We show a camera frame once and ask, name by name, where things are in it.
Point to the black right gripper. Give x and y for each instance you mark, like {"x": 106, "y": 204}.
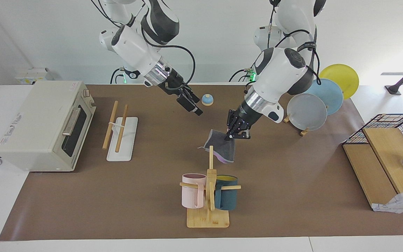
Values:
{"x": 175, "y": 84}

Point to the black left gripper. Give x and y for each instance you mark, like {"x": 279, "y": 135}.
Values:
{"x": 241, "y": 117}

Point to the purple grey towel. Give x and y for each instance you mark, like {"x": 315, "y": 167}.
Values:
{"x": 222, "y": 150}

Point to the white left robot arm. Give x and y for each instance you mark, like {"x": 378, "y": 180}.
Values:
{"x": 278, "y": 70}

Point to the wooden plate rack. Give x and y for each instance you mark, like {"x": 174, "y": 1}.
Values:
{"x": 304, "y": 132}

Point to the white wooden towel rack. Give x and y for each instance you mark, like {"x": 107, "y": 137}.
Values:
{"x": 126, "y": 147}

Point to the blue round call bell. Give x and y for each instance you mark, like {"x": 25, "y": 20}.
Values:
{"x": 207, "y": 100}

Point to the dark teal mug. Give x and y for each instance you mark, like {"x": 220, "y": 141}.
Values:
{"x": 227, "y": 199}

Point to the grey plate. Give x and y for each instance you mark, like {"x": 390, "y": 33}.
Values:
{"x": 306, "y": 112}

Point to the pink mug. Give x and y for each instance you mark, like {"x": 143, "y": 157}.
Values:
{"x": 191, "y": 196}

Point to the wooden mug tree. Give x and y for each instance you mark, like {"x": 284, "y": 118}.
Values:
{"x": 208, "y": 220}

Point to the light blue plate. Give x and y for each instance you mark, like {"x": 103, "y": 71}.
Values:
{"x": 331, "y": 94}

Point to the brown table mat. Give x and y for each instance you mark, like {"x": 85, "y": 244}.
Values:
{"x": 145, "y": 196}

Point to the yellow plate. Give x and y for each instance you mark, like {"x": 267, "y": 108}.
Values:
{"x": 341, "y": 75}

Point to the wooden box shelf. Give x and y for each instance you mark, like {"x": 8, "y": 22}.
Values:
{"x": 369, "y": 168}

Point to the white power strip box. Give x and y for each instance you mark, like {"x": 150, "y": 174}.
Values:
{"x": 33, "y": 75}

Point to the beige toaster oven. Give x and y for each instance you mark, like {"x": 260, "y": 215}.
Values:
{"x": 30, "y": 133}

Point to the white patterned paper sheet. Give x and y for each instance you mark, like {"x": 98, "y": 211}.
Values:
{"x": 401, "y": 203}

